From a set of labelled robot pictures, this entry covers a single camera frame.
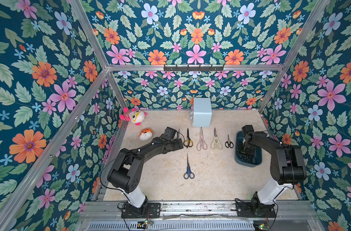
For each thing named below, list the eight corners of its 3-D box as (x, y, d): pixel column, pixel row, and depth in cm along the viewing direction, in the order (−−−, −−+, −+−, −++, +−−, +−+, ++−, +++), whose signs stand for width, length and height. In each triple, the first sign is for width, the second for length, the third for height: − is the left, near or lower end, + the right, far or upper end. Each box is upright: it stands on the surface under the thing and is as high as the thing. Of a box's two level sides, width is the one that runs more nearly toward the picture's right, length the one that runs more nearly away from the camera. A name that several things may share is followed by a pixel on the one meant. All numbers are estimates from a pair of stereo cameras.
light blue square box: (193, 128, 110) (194, 114, 97) (192, 109, 123) (193, 95, 110) (210, 128, 110) (213, 114, 97) (207, 109, 123) (210, 95, 110)
